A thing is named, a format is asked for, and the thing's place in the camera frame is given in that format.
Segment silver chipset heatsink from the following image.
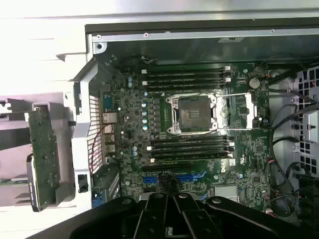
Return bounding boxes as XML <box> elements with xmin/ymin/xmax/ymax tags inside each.
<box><xmin>213</xmin><ymin>184</ymin><xmax>239</xmax><ymax>203</ymax></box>

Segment long blue expansion slot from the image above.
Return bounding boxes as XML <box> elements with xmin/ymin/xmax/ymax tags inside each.
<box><xmin>143</xmin><ymin>172</ymin><xmax>200</xmax><ymax>184</ymax></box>

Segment black expansion slot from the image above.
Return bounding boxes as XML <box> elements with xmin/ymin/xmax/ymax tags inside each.
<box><xmin>141</xmin><ymin>162</ymin><xmax>193</xmax><ymax>172</ymax></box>

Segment black RAM slot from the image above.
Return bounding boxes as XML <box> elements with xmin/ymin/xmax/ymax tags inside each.
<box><xmin>151</xmin><ymin>147</ymin><xmax>231</xmax><ymax>155</ymax></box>
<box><xmin>141</xmin><ymin>76</ymin><xmax>233</xmax><ymax>86</ymax></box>
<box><xmin>146</xmin><ymin>83</ymin><xmax>226</xmax><ymax>90</ymax></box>
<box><xmin>144</xmin><ymin>71</ymin><xmax>226</xmax><ymax>79</ymax></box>
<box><xmin>151</xmin><ymin>135</ymin><xmax>231</xmax><ymax>144</ymax></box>
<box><xmin>149</xmin><ymin>152</ymin><xmax>235</xmax><ymax>163</ymax></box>
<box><xmin>141</xmin><ymin>65</ymin><xmax>233</xmax><ymax>74</ymax></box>
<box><xmin>147</xmin><ymin>141</ymin><xmax>235</xmax><ymax>151</ymax></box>

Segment green motherboard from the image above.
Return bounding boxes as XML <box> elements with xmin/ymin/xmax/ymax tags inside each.
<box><xmin>99</xmin><ymin>61</ymin><xmax>274</xmax><ymax>215</ymax></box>

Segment black open PC case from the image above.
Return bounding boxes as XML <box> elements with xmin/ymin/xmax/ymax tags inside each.
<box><xmin>56</xmin><ymin>21</ymin><xmax>319</xmax><ymax>239</ymax></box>

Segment CPU socket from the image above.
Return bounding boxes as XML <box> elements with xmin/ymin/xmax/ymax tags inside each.
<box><xmin>165</xmin><ymin>94</ymin><xmax>218</xmax><ymax>136</ymax></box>

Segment silver socket cover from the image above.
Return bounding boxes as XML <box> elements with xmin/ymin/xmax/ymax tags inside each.
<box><xmin>216</xmin><ymin>92</ymin><xmax>258</xmax><ymax>130</ymax></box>

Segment grey parts rack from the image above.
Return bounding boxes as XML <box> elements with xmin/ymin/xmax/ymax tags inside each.
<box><xmin>0</xmin><ymin>92</ymin><xmax>78</xmax><ymax>212</ymax></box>

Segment perforated metal disk bay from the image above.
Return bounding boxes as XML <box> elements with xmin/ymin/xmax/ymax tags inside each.
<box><xmin>295</xmin><ymin>66</ymin><xmax>319</xmax><ymax>175</ymax></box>

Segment green RAM stick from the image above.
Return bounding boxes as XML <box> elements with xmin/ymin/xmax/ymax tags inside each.
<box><xmin>0</xmin><ymin>177</ymin><xmax>29</xmax><ymax>186</ymax></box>

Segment silver coin cell battery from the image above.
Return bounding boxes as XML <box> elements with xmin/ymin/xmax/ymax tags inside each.
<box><xmin>248</xmin><ymin>77</ymin><xmax>261</xmax><ymax>89</ymax></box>

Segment black power wire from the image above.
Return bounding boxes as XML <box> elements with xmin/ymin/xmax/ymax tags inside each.
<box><xmin>271</xmin><ymin>136</ymin><xmax>300</xmax><ymax>147</ymax></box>
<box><xmin>294</xmin><ymin>102</ymin><xmax>319</xmax><ymax>120</ymax></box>

